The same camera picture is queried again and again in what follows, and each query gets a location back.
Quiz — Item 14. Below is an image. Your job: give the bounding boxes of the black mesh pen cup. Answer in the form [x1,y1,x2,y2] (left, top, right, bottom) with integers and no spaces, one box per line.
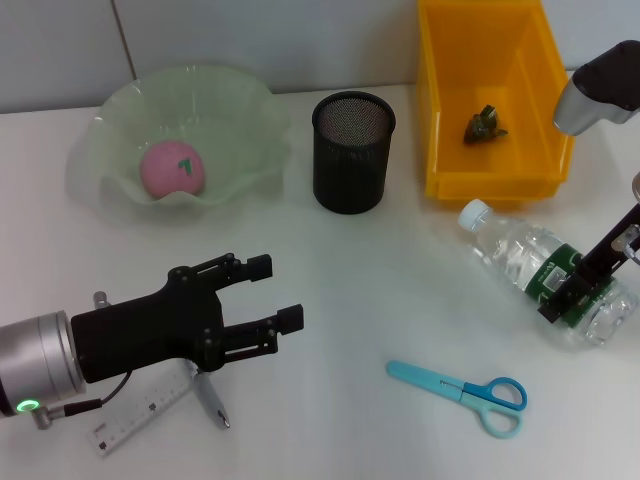
[311,91,397,216]

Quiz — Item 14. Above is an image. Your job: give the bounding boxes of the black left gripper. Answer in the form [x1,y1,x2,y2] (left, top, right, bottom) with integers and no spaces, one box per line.
[70,253,305,385]

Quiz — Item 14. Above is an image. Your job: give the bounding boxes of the clear water bottle green label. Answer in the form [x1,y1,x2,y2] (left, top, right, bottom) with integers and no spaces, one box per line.
[458,198,640,351]

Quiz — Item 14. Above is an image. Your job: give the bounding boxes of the blue scissors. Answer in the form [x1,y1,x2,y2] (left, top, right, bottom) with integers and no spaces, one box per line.
[384,359,529,440]

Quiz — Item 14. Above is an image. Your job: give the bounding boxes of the silver ballpoint pen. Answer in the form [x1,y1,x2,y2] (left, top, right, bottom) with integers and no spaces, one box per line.
[187,359,232,430]

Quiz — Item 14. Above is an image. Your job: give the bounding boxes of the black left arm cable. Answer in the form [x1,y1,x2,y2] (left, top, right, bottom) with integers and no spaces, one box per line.
[29,372,132,429]

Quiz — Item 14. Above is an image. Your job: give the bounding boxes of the pink peach ball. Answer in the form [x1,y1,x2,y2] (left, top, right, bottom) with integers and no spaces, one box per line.
[139,139,206,199]

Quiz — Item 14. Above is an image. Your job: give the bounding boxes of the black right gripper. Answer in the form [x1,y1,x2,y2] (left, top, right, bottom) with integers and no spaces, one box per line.
[537,202,640,324]

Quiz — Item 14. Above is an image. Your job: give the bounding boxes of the clear plastic ruler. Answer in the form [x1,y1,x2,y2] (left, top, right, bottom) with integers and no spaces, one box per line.
[87,369,196,459]

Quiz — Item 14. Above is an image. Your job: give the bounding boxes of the translucent green glass fruit plate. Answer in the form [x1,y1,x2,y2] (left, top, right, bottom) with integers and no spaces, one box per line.
[64,62,295,221]

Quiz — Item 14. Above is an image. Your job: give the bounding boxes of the yellow plastic storage bin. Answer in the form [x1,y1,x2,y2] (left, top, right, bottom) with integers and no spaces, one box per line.
[417,0,581,203]

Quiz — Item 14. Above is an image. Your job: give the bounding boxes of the green plastic wrapper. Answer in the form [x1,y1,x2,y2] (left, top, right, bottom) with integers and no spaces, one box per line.
[463,103,510,146]

